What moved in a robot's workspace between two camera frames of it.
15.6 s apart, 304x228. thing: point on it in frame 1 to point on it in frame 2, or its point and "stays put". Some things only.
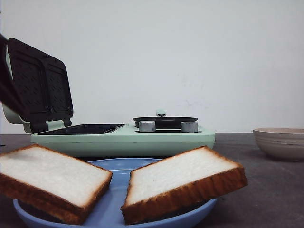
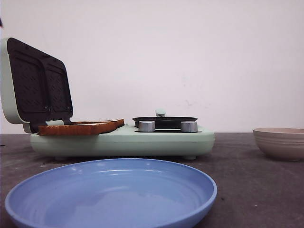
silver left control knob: (147, 126) stays put
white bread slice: (51, 185) to (77, 129)
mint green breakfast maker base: (121, 140) stays put
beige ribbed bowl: (283, 144) stays put
